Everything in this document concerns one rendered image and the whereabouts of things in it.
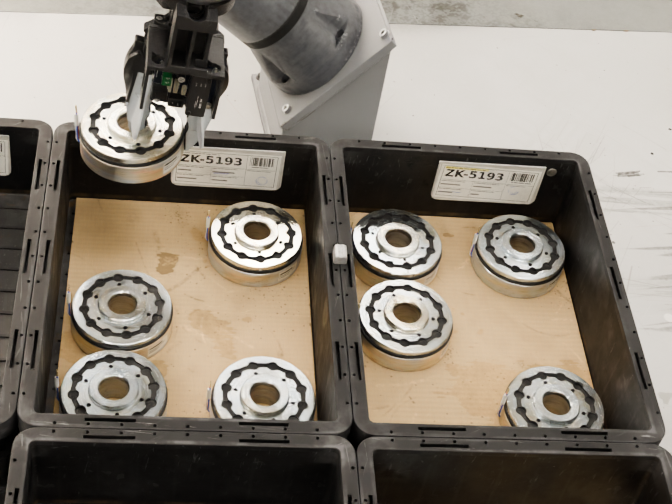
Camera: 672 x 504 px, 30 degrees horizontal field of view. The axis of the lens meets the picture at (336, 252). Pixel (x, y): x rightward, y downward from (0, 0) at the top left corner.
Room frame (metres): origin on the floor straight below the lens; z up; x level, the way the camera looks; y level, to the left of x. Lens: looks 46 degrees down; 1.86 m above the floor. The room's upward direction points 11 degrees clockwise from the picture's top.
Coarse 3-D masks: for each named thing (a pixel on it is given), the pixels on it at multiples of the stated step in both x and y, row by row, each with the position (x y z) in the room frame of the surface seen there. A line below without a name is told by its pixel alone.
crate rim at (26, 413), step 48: (240, 144) 1.02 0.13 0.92; (288, 144) 1.03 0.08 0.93; (48, 192) 0.89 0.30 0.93; (48, 240) 0.82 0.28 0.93; (336, 240) 0.90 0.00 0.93; (48, 288) 0.76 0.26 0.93; (336, 288) 0.84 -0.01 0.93; (336, 336) 0.78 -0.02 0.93; (336, 384) 0.72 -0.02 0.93; (240, 432) 0.65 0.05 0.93; (288, 432) 0.66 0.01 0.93; (336, 432) 0.67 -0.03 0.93
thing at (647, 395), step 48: (336, 144) 1.05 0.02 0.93; (384, 144) 1.06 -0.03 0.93; (432, 144) 1.08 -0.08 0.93; (336, 192) 0.97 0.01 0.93; (624, 288) 0.92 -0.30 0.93; (624, 336) 0.85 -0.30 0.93; (384, 432) 0.68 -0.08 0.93; (432, 432) 0.69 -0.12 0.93; (480, 432) 0.70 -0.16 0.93; (528, 432) 0.71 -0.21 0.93; (576, 432) 0.72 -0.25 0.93; (624, 432) 0.73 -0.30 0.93
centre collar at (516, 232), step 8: (512, 232) 1.03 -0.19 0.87; (520, 232) 1.03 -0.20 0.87; (528, 232) 1.04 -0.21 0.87; (504, 240) 1.02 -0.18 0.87; (536, 240) 1.03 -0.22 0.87; (504, 248) 1.00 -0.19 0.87; (512, 248) 1.01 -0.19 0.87; (536, 248) 1.01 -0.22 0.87; (512, 256) 1.00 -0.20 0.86; (520, 256) 1.00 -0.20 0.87; (528, 256) 1.00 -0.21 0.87; (536, 256) 1.00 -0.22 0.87
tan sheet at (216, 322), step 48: (96, 240) 0.93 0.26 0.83; (144, 240) 0.94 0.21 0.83; (192, 240) 0.95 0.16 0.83; (192, 288) 0.89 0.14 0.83; (240, 288) 0.90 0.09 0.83; (288, 288) 0.91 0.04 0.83; (192, 336) 0.82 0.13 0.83; (240, 336) 0.83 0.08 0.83; (288, 336) 0.85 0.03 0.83; (192, 384) 0.76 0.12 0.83
